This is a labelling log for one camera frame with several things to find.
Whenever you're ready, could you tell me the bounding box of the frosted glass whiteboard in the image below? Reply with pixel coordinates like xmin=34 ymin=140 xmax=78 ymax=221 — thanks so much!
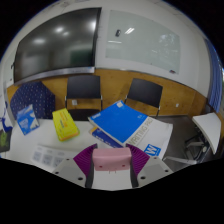
xmin=105 ymin=9 xmax=182 ymax=75

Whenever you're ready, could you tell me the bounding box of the black chair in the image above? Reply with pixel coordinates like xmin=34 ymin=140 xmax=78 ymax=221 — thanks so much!
xmin=124 ymin=77 xmax=164 ymax=118
xmin=64 ymin=74 xmax=104 ymax=122

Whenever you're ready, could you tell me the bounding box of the large black wall display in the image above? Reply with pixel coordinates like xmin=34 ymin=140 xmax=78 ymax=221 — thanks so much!
xmin=12 ymin=7 xmax=102 ymax=86

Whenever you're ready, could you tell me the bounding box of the yellow sticky note stack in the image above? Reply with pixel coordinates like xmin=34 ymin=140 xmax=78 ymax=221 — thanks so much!
xmin=51 ymin=107 xmax=81 ymax=142

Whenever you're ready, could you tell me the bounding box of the blue and white carton box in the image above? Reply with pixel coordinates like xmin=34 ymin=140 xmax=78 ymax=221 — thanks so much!
xmin=16 ymin=103 xmax=41 ymax=136

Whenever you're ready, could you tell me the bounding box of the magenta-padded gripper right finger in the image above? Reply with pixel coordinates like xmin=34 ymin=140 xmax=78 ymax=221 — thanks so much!
xmin=126 ymin=143 xmax=174 ymax=188

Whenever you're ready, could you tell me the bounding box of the blue dotted upholstered seat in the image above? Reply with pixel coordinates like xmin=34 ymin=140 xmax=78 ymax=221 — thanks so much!
xmin=9 ymin=81 xmax=57 ymax=121

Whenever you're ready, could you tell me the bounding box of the white power strip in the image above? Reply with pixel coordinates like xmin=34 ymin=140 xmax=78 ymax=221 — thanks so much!
xmin=30 ymin=143 xmax=78 ymax=168

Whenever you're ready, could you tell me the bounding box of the pink charger block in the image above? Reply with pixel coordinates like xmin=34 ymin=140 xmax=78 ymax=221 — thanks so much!
xmin=92 ymin=147 xmax=133 ymax=174

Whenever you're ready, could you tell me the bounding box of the blue cover writing pad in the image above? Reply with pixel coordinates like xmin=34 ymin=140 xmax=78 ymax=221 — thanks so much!
xmin=87 ymin=99 xmax=174 ymax=162

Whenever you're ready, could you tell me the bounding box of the blue curtain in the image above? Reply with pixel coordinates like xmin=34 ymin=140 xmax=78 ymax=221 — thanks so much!
xmin=203 ymin=37 xmax=224 ymax=114

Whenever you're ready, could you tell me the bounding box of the dark blue thin book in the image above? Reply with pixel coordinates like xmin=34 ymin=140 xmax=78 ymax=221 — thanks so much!
xmin=89 ymin=126 xmax=124 ymax=149

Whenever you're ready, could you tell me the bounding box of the white side table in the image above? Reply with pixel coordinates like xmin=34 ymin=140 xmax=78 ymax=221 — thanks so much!
xmin=163 ymin=112 xmax=222 ymax=165

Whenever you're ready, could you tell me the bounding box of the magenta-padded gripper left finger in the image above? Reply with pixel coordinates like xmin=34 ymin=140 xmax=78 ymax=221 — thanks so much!
xmin=52 ymin=143 xmax=98 ymax=189

